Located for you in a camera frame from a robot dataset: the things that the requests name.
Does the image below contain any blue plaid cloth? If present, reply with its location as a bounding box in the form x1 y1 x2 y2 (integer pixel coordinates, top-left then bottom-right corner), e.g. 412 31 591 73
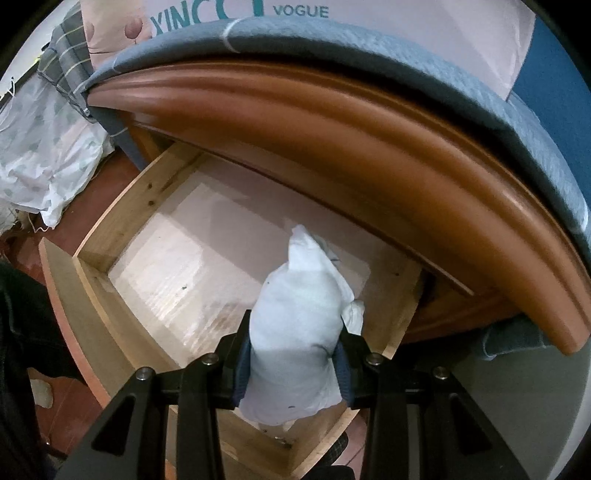
81 21 591 361

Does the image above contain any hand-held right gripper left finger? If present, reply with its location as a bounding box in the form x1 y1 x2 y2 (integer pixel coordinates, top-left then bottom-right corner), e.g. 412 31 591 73
58 309 254 480

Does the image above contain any wooden nightstand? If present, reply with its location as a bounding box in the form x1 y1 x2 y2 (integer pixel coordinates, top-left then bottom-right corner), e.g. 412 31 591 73
87 60 591 356

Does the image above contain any wooden drawer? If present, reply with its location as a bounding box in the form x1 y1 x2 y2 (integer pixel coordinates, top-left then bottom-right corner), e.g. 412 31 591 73
39 141 426 480

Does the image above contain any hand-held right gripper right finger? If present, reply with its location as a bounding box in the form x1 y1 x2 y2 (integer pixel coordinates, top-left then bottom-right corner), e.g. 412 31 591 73
335 323 527 480

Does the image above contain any white shoe box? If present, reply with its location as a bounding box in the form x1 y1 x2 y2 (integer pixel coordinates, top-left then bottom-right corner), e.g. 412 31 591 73
150 0 539 100

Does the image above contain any person's right leg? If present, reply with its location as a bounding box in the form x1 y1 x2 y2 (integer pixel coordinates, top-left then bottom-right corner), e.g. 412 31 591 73
286 464 356 480

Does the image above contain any blue foam wall mat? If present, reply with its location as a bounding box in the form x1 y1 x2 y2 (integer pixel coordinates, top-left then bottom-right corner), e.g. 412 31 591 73
508 18 591 185

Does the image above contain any white paper scrap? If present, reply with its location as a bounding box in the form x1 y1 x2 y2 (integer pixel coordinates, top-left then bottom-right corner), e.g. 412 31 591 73
29 377 54 409

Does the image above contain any white dotted plastic bag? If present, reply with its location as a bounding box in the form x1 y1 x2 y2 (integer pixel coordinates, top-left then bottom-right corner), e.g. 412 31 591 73
0 76 116 230

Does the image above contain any pink floral pillow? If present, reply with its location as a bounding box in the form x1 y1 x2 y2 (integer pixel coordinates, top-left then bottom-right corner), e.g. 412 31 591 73
78 0 160 70

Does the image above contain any plaid slipper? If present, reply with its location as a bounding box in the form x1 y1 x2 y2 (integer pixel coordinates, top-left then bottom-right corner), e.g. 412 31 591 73
318 434 350 469

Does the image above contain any grey cushion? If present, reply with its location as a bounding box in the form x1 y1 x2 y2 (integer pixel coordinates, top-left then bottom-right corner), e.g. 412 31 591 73
443 342 587 480

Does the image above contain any white sock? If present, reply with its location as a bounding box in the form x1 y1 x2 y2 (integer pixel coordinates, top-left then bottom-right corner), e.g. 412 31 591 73
238 224 365 432

